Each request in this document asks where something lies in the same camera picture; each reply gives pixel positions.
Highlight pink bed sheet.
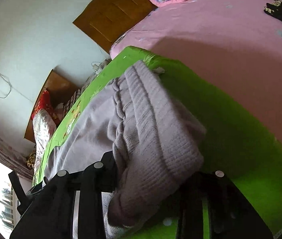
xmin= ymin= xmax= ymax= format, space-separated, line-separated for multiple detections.
xmin=110 ymin=0 xmax=282 ymax=143

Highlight red plaid bedding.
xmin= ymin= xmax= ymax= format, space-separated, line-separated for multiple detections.
xmin=62 ymin=85 xmax=87 ymax=118

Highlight red and white pillows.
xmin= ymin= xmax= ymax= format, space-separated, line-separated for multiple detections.
xmin=31 ymin=89 xmax=60 ymax=174

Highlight wooden headboard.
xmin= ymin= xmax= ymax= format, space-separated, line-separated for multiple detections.
xmin=24 ymin=69 xmax=82 ymax=144
xmin=73 ymin=0 xmax=156 ymax=52

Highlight white power strip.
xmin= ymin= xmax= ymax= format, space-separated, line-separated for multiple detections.
xmin=91 ymin=62 xmax=102 ymax=75

